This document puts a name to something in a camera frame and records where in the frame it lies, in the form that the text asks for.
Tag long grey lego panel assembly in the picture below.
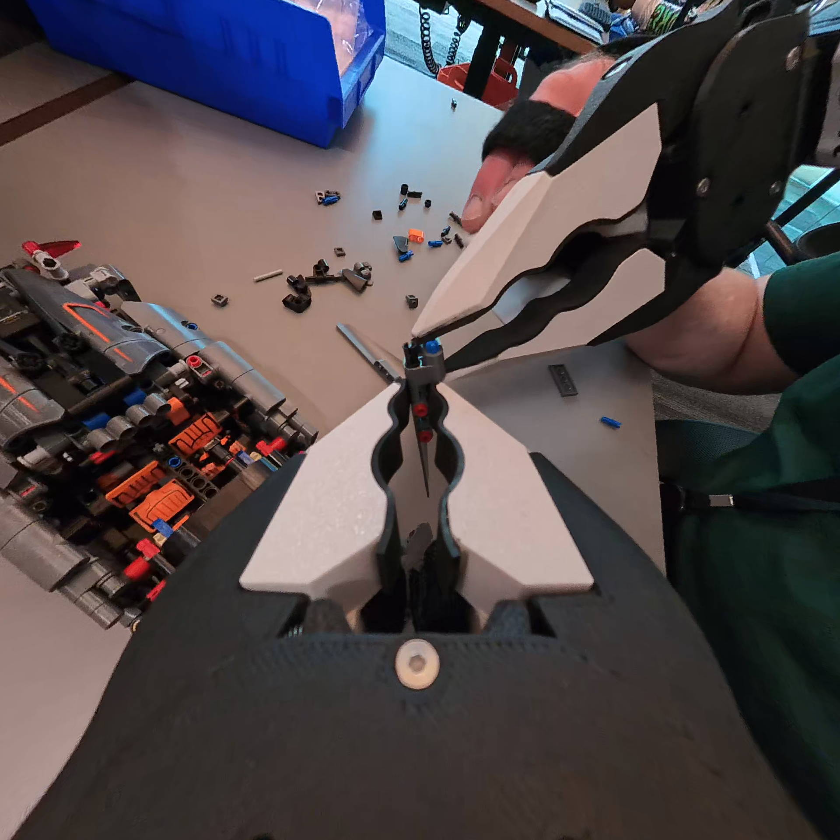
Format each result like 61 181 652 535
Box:
402 338 447 500

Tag small lego pieces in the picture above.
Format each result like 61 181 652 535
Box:
211 97 622 429

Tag blue plastic bin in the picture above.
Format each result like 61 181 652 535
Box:
26 0 387 148

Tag grey and orange lego car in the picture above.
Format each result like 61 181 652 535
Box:
0 239 319 631

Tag person's right hand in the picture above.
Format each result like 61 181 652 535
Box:
461 56 616 234

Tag short grey lego wedge assembly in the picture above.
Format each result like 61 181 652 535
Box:
336 323 403 385

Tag person's torso in green shirt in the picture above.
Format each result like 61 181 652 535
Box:
656 252 840 840

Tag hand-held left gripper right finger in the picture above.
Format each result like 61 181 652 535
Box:
432 382 595 599

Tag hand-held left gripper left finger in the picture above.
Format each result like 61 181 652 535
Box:
239 382 409 599

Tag clear plastic parts bag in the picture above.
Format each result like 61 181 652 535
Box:
322 0 380 74

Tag coiled black cable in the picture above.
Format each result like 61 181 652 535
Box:
419 5 471 77

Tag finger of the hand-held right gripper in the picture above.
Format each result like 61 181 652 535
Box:
445 248 668 371
409 101 664 342

